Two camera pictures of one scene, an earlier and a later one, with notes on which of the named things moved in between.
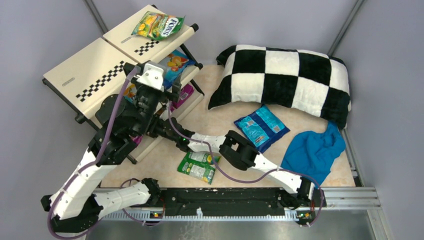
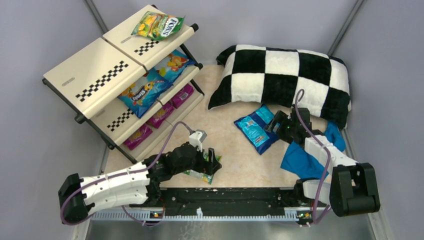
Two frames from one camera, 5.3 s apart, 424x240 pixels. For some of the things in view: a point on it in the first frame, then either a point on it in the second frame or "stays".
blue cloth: (312, 153) stays
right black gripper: (154, 127) → (276, 122)
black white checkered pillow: (311, 83) stays
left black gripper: (154, 91) → (207, 162)
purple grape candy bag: (185, 91) stays
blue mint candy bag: (261, 129) stays
